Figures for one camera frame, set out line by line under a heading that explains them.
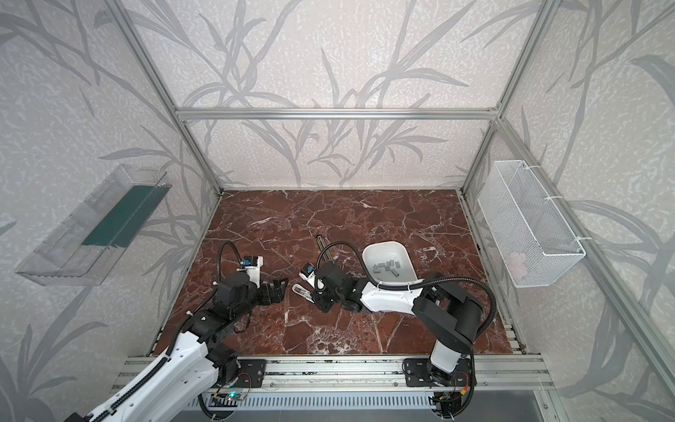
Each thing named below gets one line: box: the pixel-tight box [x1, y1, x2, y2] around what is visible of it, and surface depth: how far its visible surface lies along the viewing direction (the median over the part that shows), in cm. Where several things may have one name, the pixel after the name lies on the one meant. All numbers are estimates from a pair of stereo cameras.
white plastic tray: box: [362, 241, 423, 286], surface depth 98 cm
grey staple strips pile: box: [372, 259, 401, 277], surface depth 98 cm
